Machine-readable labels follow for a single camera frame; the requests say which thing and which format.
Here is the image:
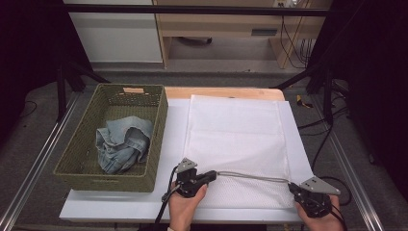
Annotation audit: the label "green woven basket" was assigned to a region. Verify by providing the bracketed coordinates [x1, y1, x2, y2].
[52, 83, 169, 193]

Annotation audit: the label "black metal stand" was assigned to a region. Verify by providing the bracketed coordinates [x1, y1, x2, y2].
[56, 61, 112, 123]
[270, 61, 350, 126]

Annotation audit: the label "white table cover sheet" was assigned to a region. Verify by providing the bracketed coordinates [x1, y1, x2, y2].
[59, 98, 316, 224]

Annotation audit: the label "person's left hand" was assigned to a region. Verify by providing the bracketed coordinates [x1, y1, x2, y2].
[167, 181, 209, 231]

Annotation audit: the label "light wooden desk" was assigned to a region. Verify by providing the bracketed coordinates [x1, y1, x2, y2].
[153, 0, 333, 70]

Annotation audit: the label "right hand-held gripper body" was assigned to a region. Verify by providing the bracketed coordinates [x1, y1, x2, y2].
[294, 175, 342, 219]

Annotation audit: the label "short black floor cable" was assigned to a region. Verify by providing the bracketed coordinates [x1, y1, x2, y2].
[17, 100, 38, 119]

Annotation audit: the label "white mesh laundry bag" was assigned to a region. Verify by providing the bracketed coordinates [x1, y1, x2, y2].
[182, 94, 293, 210]

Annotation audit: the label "white power strip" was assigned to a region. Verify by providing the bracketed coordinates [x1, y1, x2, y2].
[272, 0, 301, 9]

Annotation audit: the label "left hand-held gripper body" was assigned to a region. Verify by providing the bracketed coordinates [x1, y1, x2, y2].
[174, 157, 206, 198]

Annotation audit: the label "person's right hand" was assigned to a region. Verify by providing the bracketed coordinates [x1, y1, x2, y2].
[294, 194, 345, 231]

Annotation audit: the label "long black floor cable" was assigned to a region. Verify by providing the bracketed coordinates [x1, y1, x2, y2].
[297, 107, 354, 207]

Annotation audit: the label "black hanging cable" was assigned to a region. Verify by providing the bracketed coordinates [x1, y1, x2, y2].
[279, 14, 306, 69]

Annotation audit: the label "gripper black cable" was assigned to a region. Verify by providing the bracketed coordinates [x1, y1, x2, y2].
[154, 166, 179, 225]
[330, 201, 349, 231]

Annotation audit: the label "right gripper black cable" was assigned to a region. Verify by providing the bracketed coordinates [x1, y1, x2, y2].
[330, 201, 349, 231]

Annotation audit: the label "aluminium rail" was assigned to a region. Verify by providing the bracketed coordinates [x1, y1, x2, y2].
[309, 95, 386, 231]
[0, 92, 81, 231]

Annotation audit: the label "blue denim jeans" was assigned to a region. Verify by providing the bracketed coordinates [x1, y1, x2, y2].
[95, 115, 154, 175]

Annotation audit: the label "white cabinet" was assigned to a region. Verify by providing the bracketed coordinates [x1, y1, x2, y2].
[64, 0, 164, 64]

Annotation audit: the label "dark curtain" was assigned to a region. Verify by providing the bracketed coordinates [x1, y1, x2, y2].
[307, 0, 408, 193]
[0, 0, 94, 142]

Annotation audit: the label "black horizontal frame bar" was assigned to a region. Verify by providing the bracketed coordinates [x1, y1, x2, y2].
[62, 3, 331, 17]

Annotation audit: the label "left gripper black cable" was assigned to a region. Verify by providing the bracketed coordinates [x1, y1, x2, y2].
[154, 166, 179, 225]

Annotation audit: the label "yellow and black tool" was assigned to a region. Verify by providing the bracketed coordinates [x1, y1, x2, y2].
[296, 94, 314, 110]

